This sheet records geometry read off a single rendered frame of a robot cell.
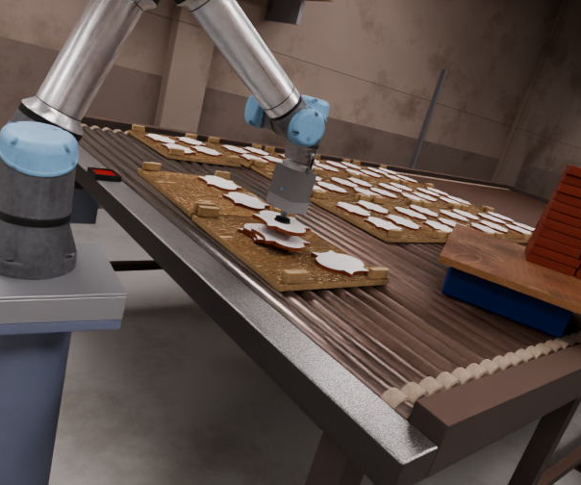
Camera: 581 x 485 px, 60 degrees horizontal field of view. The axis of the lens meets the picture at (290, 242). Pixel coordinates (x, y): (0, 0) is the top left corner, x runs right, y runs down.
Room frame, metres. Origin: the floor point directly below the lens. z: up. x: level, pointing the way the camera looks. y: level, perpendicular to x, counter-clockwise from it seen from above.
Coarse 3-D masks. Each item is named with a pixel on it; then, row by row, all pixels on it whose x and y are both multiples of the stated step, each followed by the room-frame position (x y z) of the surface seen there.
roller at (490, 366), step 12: (144, 144) 2.10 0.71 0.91; (180, 168) 1.85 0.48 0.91; (360, 288) 1.14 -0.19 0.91; (372, 288) 1.14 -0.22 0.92; (384, 300) 1.09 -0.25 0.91; (396, 312) 1.06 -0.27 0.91; (408, 312) 1.05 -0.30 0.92; (420, 324) 1.01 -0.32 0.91; (432, 336) 0.98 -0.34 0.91; (444, 336) 0.98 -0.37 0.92; (456, 348) 0.94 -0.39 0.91; (468, 348) 0.95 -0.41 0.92; (468, 360) 0.92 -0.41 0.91; (480, 360) 0.91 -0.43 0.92; (492, 372) 0.88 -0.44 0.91
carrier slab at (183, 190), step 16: (144, 176) 1.54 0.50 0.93; (160, 176) 1.56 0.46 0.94; (176, 176) 1.62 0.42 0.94; (192, 176) 1.69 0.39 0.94; (176, 192) 1.42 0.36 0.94; (192, 192) 1.48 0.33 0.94; (208, 192) 1.53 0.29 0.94; (224, 192) 1.59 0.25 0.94; (240, 192) 1.65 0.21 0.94; (224, 208) 1.41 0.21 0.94; (240, 208) 1.46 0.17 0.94; (272, 208) 1.56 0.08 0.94
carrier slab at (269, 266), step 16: (208, 224) 1.22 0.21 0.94; (224, 224) 1.25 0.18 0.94; (240, 224) 1.29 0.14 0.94; (224, 240) 1.14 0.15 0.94; (240, 240) 1.17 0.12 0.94; (304, 240) 1.32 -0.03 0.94; (320, 240) 1.36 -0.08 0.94; (240, 256) 1.08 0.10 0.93; (256, 256) 1.09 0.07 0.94; (272, 256) 1.12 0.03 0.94; (288, 256) 1.15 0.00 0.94; (304, 256) 1.18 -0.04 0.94; (352, 256) 1.29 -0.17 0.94; (256, 272) 1.02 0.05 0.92; (272, 272) 1.01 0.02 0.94; (320, 272) 1.10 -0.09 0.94; (288, 288) 0.97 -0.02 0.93; (304, 288) 1.00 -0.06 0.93; (320, 288) 1.04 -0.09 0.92
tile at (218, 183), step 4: (208, 176) 1.71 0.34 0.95; (212, 176) 1.72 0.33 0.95; (204, 180) 1.65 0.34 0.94; (208, 180) 1.65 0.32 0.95; (212, 180) 1.67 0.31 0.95; (216, 180) 1.69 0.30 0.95; (220, 180) 1.70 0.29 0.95; (224, 180) 1.72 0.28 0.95; (208, 184) 1.61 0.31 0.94; (212, 184) 1.62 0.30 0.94; (216, 184) 1.63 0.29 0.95; (220, 184) 1.65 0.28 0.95; (224, 184) 1.66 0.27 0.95; (228, 184) 1.68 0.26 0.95; (232, 184) 1.69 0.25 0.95; (216, 188) 1.61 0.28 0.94; (220, 188) 1.61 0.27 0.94; (224, 188) 1.61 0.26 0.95; (228, 188) 1.62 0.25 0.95; (232, 188) 1.64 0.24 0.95; (236, 188) 1.65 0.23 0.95; (240, 188) 1.68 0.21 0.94
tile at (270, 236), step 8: (264, 224) 1.25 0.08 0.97; (256, 232) 1.18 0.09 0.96; (264, 232) 1.19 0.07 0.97; (272, 232) 1.21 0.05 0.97; (280, 232) 1.22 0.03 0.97; (264, 240) 1.15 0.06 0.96; (272, 240) 1.14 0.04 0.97; (280, 240) 1.16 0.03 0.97; (288, 240) 1.18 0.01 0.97; (296, 240) 1.20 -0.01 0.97; (288, 248) 1.13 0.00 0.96; (296, 248) 1.14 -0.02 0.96
